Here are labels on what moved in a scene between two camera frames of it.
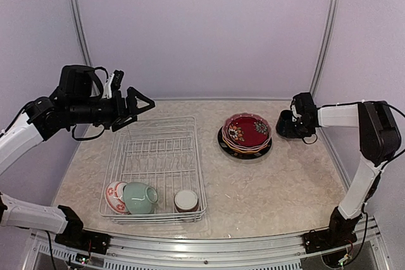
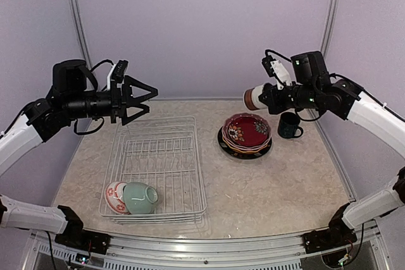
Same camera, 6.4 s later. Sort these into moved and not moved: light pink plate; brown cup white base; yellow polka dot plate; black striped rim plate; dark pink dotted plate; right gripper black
Moved: right gripper black; brown cup white base
Not moved: black striped rim plate; yellow polka dot plate; dark pink dotted plate; light pink plate
